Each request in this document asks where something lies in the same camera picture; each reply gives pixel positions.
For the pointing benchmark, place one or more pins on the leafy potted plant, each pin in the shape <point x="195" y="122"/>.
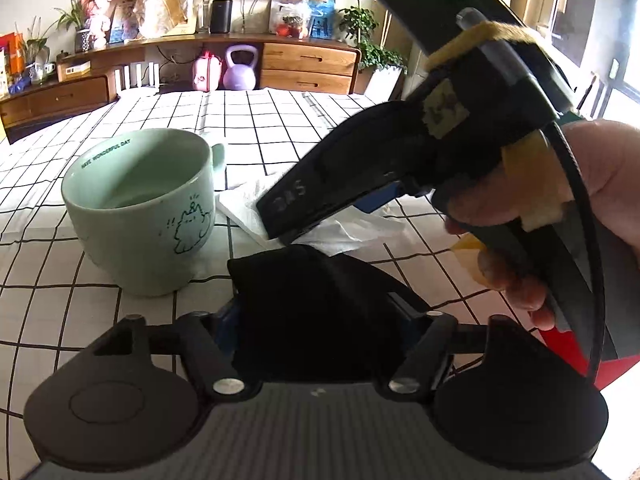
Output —
<point x="360" y="20"/>

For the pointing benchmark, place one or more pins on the white tissue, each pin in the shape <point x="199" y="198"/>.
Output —
<point x="240" y="205"/>

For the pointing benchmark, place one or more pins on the person's right hand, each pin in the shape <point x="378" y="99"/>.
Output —
<point x="620" y="185"/>

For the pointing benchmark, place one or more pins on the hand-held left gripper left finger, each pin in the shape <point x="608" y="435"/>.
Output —
<point x="226" y="327"/>

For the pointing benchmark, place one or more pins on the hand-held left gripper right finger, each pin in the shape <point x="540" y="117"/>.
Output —
<point x="411" y="327"/>

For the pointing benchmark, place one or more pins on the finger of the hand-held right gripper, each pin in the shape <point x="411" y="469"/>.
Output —
<point x="340" y="165"/>
<point x="379" y="197"/>

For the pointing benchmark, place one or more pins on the checked tablecloth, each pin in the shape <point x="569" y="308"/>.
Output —
<point x="50" y="280"/>

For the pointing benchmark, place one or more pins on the white router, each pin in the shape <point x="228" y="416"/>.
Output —
<point x="137" y="77"/>

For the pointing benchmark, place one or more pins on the red box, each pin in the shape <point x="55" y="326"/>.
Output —
<point x="617" y="372"/>

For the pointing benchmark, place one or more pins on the purple kettlebell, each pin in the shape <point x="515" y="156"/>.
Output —
<point x="240" y="75"/>

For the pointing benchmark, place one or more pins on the pink toy case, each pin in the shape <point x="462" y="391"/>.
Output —
<point x="206" y="75"/>

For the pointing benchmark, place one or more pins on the window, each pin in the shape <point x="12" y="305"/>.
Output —
<point x="615" y="60"/>

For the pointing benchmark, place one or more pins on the beige curtain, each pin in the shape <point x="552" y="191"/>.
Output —
<point x="417" y="67"/>

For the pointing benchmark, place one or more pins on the plant in patterned pot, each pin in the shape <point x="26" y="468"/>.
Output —
<point x="82" y="40"/>

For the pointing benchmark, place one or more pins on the green ceramic cup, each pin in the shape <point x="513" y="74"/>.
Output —
<point x="140" y="240"/>

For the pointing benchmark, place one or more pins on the pink doll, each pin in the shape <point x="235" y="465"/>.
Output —
<point x="100" y="15"/>

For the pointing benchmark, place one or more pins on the black cloth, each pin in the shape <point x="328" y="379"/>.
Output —
<point x="320" y="310"/>

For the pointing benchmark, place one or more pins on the blue picture box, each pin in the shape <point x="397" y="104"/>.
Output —
<point x="122" y="20"/>

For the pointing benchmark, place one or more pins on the cardboard box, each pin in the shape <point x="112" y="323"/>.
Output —
<point x="74" y="71"/>

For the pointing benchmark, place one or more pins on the picture frame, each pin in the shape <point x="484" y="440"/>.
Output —
<point x="276" y="7"/>

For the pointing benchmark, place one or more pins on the wooden sideboard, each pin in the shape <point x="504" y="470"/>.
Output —
<point x="310" y="60"/>

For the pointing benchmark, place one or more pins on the black speaker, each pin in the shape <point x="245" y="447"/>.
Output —
<point x="221" y="16"/>

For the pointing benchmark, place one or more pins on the white plant pot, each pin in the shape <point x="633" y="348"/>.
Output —
<point x="385" y="82"/>

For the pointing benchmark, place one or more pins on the orange box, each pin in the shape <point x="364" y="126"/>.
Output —
<point x="12" y="55"/>

